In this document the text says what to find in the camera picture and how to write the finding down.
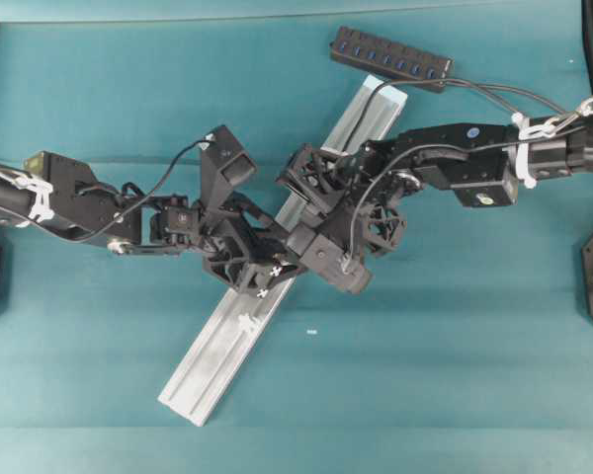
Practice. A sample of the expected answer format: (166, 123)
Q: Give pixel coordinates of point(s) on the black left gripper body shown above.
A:
(236, 240)

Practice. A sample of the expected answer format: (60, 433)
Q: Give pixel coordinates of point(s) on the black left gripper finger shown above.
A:
(286, 267)
(259, 285)

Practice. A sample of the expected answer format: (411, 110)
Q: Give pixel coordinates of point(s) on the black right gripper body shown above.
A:
(351, 200)

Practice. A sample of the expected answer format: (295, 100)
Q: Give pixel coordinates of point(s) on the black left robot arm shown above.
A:
(63, 197)

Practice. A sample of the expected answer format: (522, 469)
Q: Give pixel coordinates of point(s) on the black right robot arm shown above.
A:
(486, 164)

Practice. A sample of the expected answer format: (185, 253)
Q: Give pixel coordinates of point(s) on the black USB hub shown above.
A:
(390, 59)

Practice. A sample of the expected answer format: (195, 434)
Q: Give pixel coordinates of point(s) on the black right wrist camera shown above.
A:
(331, 261)

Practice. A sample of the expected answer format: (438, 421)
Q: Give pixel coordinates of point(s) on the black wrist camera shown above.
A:
(225, 165)
(331, 261)

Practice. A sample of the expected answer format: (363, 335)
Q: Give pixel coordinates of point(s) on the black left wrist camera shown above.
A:
(225, 165)

